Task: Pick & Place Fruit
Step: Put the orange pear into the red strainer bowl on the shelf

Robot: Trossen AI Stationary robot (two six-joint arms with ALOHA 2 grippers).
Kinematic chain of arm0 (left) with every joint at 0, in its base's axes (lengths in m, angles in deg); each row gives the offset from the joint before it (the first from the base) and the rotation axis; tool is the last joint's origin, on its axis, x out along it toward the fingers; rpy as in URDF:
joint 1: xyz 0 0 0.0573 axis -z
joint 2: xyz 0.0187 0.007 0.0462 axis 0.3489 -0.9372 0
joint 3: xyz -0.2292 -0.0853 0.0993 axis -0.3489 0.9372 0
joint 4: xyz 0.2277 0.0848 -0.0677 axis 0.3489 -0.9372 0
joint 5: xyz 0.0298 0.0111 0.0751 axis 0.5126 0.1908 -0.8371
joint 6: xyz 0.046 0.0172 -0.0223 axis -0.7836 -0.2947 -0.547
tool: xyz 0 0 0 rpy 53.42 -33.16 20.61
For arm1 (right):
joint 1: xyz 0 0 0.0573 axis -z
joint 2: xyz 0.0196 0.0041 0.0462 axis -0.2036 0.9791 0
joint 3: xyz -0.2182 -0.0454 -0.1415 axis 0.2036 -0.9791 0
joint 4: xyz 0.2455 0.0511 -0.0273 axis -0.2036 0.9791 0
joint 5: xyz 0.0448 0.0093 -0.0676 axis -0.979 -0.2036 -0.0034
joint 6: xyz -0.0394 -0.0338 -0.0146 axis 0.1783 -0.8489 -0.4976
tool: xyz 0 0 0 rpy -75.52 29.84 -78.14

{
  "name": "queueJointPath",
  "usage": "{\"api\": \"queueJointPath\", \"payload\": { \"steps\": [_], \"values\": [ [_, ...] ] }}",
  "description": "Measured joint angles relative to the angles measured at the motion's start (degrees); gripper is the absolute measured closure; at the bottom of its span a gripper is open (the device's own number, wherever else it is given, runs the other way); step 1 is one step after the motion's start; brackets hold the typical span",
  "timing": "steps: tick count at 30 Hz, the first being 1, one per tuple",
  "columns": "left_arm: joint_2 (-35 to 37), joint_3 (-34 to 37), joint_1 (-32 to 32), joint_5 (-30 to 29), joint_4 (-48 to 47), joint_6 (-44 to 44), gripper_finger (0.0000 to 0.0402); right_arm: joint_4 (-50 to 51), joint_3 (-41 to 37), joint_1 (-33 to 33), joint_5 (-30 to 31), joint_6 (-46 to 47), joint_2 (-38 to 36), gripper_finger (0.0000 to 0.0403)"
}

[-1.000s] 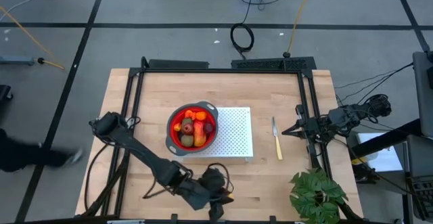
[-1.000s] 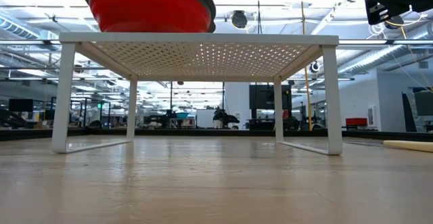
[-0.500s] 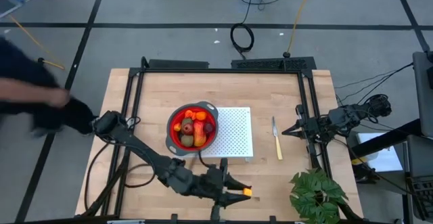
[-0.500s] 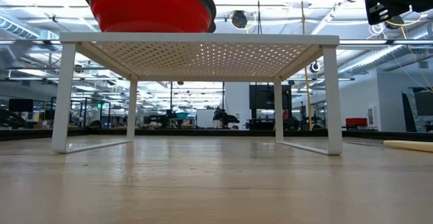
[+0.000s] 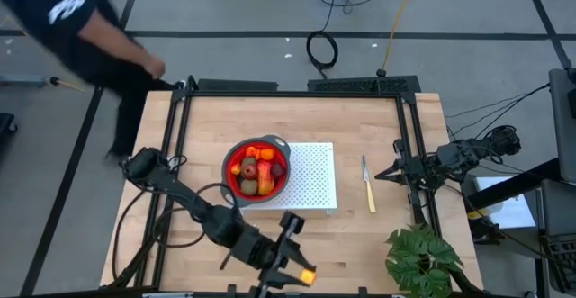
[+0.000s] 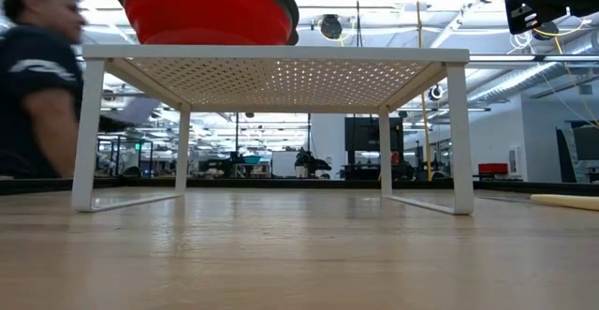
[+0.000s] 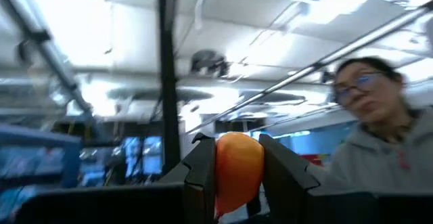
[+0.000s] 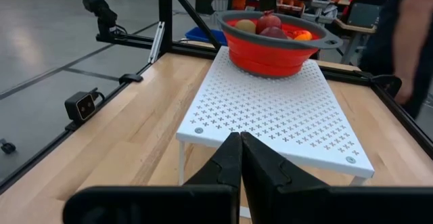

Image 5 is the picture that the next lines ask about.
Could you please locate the maroon round bumpy fruit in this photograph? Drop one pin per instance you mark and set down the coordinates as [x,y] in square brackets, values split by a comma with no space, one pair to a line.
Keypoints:
[278,170]

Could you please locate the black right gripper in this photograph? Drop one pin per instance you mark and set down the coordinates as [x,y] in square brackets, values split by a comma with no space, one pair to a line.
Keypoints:
[423,172]

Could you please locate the black diagonal beam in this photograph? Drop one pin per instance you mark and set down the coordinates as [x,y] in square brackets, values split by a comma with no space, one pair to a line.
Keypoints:
[517,183]

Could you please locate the person's hand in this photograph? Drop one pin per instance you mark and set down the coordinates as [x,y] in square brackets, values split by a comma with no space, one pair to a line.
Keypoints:
[154,66]

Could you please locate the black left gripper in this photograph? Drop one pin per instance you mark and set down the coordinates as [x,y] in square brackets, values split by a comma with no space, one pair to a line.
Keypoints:
[254,248]

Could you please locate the white perforated metal shelf riser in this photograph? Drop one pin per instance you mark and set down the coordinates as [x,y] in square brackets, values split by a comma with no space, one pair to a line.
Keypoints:
[315,176]

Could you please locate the black keyboard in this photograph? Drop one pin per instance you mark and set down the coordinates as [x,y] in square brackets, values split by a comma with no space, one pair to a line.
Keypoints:
[562,262]

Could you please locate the black flat box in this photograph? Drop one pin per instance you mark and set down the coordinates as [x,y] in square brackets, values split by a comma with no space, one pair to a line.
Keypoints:
[236,85]

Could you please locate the red collapsible colander grey rim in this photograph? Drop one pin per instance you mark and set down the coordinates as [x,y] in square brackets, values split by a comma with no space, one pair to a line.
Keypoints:
[230,182]

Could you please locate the small yellow-red peach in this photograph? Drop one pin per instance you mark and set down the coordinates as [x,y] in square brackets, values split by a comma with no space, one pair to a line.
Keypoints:
[236,169]

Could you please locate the black perforated box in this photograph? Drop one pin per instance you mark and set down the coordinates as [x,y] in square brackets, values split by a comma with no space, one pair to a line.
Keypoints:
[360,85]

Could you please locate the person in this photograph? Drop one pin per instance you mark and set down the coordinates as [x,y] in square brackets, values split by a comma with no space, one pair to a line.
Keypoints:
[27,1]

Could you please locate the grey metal base bar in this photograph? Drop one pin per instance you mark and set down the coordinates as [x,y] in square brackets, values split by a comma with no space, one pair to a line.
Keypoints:
[22,80]

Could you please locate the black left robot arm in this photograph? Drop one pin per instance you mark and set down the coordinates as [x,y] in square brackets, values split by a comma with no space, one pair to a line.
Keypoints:
[180,190]

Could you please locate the large red-orange mango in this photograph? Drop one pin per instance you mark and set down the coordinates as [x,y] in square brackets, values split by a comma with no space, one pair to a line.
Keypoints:
[265,183]

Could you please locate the person's forearm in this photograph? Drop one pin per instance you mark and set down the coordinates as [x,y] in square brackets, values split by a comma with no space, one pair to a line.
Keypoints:
[112,41]

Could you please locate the black wheeled base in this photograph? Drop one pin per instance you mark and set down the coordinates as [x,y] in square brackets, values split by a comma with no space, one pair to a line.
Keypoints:
[5,124]

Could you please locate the small orange tangerine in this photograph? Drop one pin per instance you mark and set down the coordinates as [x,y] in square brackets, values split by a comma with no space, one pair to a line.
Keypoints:
[267,154]

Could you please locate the white box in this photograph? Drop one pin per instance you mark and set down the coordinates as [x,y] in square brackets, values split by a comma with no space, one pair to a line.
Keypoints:
[508,208]

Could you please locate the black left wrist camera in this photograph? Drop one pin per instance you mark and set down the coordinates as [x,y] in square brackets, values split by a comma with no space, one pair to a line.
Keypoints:
[291,223]

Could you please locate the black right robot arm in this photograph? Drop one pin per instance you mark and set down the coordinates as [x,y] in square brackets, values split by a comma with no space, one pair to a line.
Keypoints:
[468,154]

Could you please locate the green-brown kiwi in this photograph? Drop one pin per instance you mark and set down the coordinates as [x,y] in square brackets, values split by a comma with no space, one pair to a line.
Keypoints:
[249,186]
[248,159]

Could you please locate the green artificial leafy plant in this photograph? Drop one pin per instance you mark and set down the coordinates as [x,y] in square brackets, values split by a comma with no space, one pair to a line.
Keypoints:
[420,255]

